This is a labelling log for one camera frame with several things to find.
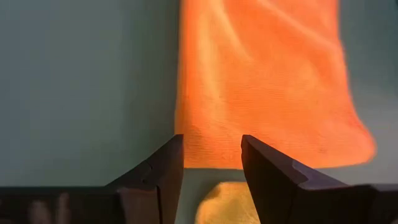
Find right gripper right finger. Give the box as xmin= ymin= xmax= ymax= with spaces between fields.
xmin=241 ymin=134 xmax=398 ymax=224

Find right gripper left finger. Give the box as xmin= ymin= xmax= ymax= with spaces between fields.
xmin=0 ymin=134 xmax=184 ymax=224

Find yellow microfiber towel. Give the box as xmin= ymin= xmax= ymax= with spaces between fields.
xmin=194 ymin=181 xmax=261 ymax=224

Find orange microfiber towel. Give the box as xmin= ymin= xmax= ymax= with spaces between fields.
xmin=174 ymin=0 xmax=377 ymax=170

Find green table mat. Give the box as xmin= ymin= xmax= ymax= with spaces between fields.
xmin=0 ymin=0 xmax=398 ymax=224

